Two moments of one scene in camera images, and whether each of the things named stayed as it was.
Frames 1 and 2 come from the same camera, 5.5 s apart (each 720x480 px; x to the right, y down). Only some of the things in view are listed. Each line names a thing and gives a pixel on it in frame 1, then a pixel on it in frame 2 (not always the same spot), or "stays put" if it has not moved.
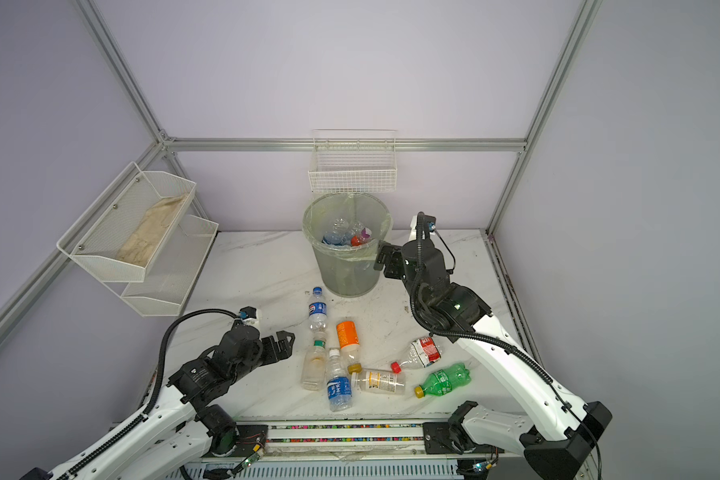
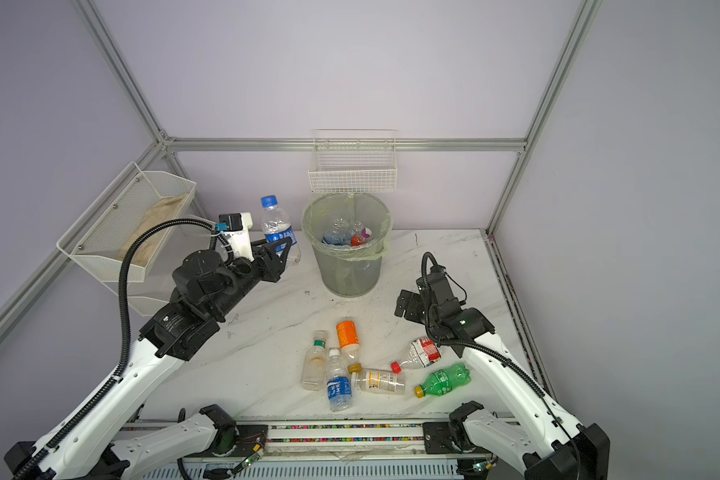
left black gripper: (272, 354) -> (266, 260)
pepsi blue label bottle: (317, 311) -> (276, 226)
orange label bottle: (348, 339) stays put
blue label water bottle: (339, 234) stays put
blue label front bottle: (339, 388) stays put
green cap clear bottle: (314, 367) stays put
